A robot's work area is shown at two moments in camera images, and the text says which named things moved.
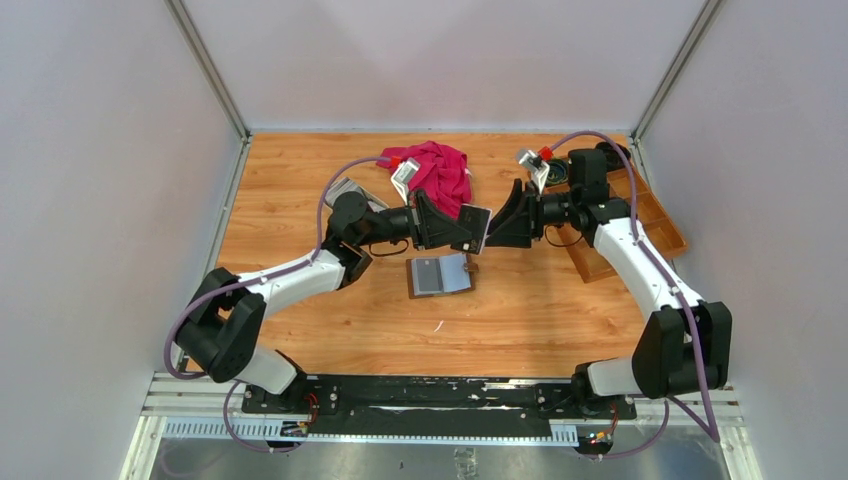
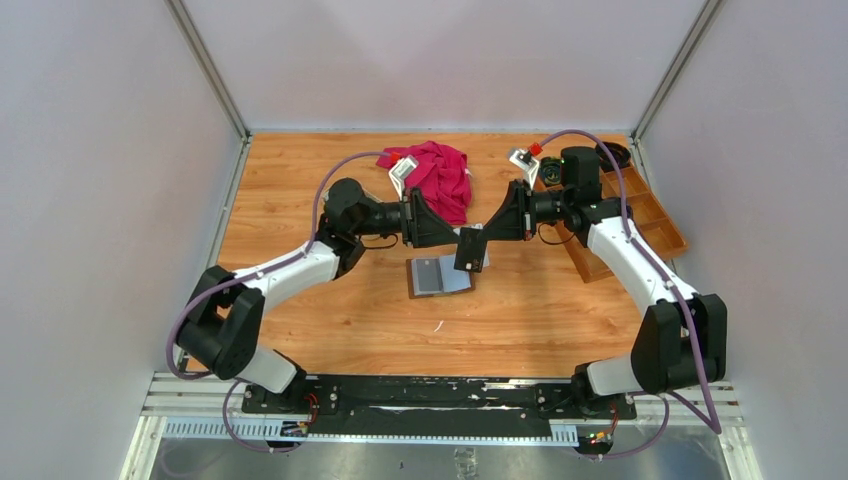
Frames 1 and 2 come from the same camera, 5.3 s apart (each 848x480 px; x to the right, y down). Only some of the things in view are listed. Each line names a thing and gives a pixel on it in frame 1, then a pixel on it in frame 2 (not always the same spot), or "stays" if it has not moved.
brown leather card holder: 433,276 stays
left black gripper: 429,228 stays
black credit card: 476,220 to 470,250
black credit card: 428,274 stays
